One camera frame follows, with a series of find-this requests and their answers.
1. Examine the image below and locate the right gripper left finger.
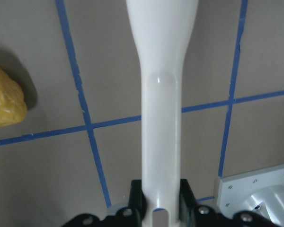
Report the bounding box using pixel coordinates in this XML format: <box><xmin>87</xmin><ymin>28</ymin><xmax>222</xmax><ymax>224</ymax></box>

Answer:
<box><xmin>63</xmin><ymin>180</ymin><xmax>146</xmax><ymax>227</ymax></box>

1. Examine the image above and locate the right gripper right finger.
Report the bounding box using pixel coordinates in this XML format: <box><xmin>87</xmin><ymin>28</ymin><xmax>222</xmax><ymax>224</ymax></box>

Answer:
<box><xmin>179</xmin><ymin>179</ymin><xmax>277</xmax><ymax>227</ymax></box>

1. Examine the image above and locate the yellow-brown potato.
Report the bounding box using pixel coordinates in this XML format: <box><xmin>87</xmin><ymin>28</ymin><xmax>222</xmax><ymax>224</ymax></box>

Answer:
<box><xmin>0</xmin><ymin>68</ymin><xmax>27</xmax><ymax>127</ymax></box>

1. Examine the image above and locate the beige hand brush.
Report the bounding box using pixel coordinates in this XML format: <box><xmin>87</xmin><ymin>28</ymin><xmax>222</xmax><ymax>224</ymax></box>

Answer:
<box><xmin>126</xmin><ymin>0</ymin><xmax>198</xmax><ymax>227</ymax></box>

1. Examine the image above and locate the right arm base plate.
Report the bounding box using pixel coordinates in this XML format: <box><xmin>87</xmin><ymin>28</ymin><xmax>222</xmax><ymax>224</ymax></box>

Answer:
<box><xmin>215</xmin><ymin>164</ymin><xmax>284</xmax><ymax>227</ymax></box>

